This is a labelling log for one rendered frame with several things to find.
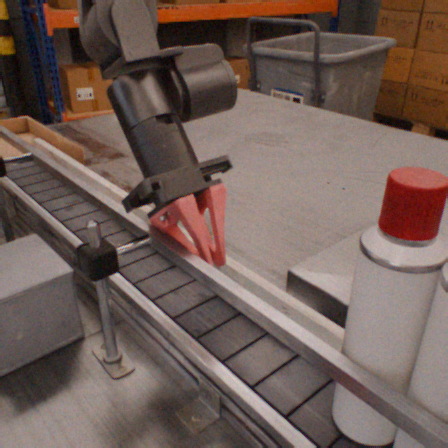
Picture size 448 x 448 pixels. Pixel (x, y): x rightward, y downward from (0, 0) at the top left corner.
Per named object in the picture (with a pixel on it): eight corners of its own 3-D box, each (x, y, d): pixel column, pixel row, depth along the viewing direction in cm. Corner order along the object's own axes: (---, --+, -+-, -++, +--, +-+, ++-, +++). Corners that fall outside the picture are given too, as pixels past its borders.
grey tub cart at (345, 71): (300, 144, 359) (313, 5, 312) (379, 163, 324) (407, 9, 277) (228, 179, 300) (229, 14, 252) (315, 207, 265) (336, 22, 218)
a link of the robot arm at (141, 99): (97, 94, 48) (106, 65, 43) (157, 80, 51) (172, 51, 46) (125, 155, 48) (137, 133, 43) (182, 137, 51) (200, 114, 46)
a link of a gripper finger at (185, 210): (265, 246, 46) (225, 160, 46) (208, 273, 42) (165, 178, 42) (230, 261, 51) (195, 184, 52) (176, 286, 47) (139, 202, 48)
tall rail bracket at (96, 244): (167, 341, 51) (157, 207, 43) (107, 374, 47) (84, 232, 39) (151, 326, 53) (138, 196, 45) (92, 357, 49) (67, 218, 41)
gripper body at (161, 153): (237, 170, 47) (207, 103, 47) (151, 198, 41) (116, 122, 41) (207, 191, 52) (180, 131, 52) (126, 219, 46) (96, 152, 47)
